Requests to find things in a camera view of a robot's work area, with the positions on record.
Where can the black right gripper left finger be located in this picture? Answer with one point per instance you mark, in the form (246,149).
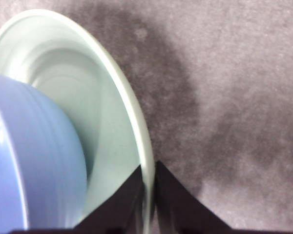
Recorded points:
(114,212)

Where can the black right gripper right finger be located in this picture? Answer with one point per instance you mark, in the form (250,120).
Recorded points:
(180,209)

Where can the blue ribbed bowl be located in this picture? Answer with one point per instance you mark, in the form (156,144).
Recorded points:
(34,151)

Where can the green round plate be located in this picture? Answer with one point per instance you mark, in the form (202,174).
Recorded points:
(92,80)

